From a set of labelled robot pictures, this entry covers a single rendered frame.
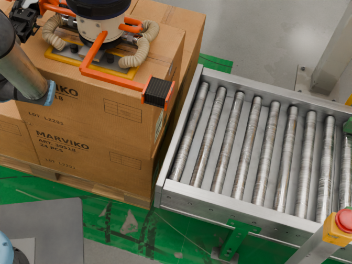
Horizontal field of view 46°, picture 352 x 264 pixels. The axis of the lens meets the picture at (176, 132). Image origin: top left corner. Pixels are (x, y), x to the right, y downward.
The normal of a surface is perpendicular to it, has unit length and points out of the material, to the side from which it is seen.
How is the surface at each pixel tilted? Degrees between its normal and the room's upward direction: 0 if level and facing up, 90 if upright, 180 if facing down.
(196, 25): 0
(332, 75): 90
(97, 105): 90
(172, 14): 0
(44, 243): 0
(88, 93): 90
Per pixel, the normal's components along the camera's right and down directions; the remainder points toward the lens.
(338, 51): -0.27, 0.78
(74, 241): 0.08, -0.56
